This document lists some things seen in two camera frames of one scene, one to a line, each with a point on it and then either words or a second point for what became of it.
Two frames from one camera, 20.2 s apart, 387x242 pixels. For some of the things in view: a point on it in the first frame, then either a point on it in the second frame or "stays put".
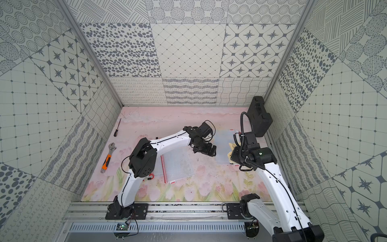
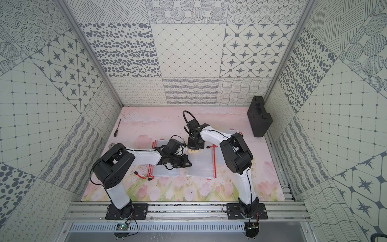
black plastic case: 261,121 stays put
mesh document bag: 221,140 stays put
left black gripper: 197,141 → 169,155
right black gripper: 235,156 → 191,146
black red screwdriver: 116,131 stays put
